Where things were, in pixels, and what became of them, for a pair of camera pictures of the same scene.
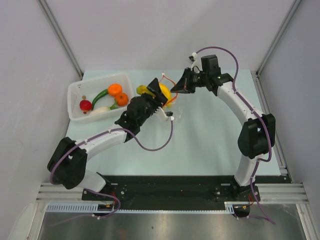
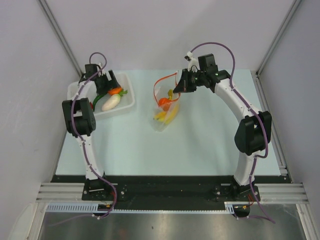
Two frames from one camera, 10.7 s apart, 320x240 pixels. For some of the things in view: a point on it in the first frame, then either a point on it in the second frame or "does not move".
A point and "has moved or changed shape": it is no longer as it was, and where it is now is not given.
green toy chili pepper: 102,93 does not move
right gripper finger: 186,78 does not move
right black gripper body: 199,79 does not move
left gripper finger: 154,87 to 102,86
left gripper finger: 159,99 to 112,82
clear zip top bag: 171,103 has moved or changed shape
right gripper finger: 185,85 does not move
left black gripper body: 150,107 to 103,76
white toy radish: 114,106 has moved or changed shape
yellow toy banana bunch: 143,89 to 167,116
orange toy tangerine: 114,89 does not move
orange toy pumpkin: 122,99 has moved or changed shape
